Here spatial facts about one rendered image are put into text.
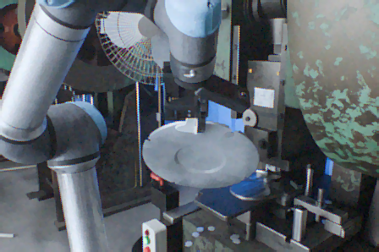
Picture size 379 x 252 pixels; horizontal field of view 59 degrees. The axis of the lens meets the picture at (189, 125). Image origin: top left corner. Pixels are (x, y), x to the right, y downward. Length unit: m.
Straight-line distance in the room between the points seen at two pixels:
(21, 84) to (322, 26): 0.46
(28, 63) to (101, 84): 1.60
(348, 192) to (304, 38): 0.76
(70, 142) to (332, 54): 0.53
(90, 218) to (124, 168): 1.78
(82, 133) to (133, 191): 1.94
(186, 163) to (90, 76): 1.34
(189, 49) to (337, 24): 0.21
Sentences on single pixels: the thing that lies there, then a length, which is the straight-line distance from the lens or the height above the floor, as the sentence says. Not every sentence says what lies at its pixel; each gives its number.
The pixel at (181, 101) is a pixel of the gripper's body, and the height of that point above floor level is 1.12.
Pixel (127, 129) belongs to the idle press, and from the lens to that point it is 2.49.
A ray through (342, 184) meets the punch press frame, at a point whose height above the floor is 0.77.
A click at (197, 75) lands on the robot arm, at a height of 1.17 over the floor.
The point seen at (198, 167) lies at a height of 0.91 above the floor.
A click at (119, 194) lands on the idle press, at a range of 2.63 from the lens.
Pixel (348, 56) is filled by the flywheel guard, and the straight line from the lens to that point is 0.53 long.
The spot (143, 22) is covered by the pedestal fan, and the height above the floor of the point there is 1.31.
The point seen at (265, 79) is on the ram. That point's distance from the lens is 1.00.
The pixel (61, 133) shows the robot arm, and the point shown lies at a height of 1.04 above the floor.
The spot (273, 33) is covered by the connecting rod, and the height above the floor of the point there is 1.25.
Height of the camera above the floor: 1.22
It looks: 14 degrees down
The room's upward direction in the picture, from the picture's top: straight up
